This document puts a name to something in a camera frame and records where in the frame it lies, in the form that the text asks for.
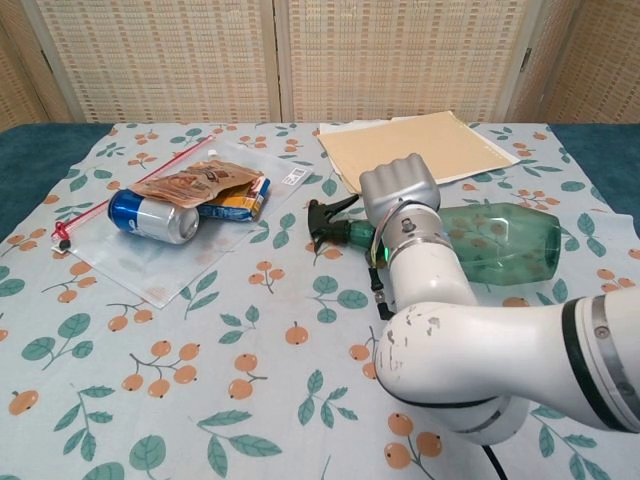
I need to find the beige paper folder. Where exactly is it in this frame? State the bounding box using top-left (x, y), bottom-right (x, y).
top-left (317, 110), bottom-right (521, 197)

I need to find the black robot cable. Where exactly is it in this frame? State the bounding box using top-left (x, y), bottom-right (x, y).
top-left (481, 443), bottom-right (507, 480)

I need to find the brown spout drink pouch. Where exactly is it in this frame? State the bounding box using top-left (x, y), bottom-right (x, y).
top-left (130, 149), bottom-right (265, 210)

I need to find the woven folding screen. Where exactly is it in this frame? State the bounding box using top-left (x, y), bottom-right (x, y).
top-left (0, 0), bottom-right (640, 126)

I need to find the clear red-zipper pouch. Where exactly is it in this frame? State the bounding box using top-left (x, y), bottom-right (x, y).
top-left (51, 133), bottom-right (315, 311)

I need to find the green transparent spray bottle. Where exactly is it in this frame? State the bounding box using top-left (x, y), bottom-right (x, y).
top-left (307, 197), bottom-right (561, 284)

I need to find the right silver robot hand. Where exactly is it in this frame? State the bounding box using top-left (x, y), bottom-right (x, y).
top-left (359, 153), bottom-right (442, 224)

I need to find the blue silver drink can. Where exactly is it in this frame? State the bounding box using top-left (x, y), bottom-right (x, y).
top-left (107, 188), bottom-right (200, 246)

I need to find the blue yellow snack packet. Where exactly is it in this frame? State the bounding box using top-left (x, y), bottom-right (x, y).
top-left (198, 175), bottom-right (272, 222)

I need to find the floral fruit print tablecloth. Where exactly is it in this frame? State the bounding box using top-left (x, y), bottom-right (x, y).
top-left (0, 121), bottom-right (640, 480)

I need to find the teal table cover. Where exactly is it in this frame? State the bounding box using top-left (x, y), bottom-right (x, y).
top-left (0, 122), bottom-right (640, 241)

